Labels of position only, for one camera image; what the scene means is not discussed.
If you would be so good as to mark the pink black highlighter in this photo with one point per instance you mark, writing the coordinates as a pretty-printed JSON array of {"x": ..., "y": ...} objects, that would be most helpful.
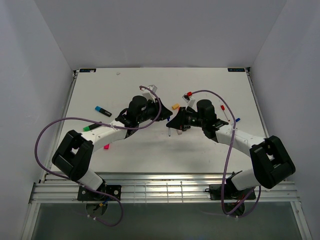
[{"x": 106, "y": 147}]

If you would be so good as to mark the pale orange highlighter cap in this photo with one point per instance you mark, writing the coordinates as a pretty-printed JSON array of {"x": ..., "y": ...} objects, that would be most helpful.
[{"x": 175, "y": 106}]

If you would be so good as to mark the blue cap thin pen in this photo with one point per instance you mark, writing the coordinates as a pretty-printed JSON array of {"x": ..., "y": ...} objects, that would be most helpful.
[{"x": 169, "y": 129}]

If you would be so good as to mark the aluminium table frame rail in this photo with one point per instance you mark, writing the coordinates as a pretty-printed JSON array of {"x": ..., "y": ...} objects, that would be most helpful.
[{"x": 135, "y": 188}]

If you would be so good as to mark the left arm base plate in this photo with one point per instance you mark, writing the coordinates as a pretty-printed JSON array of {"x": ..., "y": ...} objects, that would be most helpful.
[{"x": 105, "y": 192}]

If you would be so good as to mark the blue black highlighter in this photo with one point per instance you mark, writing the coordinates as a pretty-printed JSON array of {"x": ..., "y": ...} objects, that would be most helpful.
[{"x": 103, "y": 111}]

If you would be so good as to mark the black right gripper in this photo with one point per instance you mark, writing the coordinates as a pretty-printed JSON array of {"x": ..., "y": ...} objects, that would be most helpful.
[{"x": 178, "y": 122}]

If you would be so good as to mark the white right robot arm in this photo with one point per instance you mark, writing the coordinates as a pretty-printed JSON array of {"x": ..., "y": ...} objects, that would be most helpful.
[{"x": 271, "y": 163}]

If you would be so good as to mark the red cap thin pen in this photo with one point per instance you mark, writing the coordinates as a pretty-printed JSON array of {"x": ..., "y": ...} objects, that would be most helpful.
[{"x": 224, "y": 112}]

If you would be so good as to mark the green black highlighter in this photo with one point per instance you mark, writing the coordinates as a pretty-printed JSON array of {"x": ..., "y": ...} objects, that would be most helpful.
[{"x": 91, "y": 127}]

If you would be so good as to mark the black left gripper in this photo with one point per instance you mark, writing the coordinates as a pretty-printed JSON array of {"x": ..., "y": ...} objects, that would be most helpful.
[{"x": 155, "y": 104}]

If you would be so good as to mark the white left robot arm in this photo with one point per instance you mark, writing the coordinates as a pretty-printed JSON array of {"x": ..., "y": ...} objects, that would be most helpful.
[{"x": 74, "y": 153}]

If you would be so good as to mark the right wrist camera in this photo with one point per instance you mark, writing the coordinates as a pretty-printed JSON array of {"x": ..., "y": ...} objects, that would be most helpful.
[{"x": 189, "y": 99}]

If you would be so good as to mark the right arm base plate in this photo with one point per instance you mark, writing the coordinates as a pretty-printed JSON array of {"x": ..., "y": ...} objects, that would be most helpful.
[{"x": 215, "y": 192}]

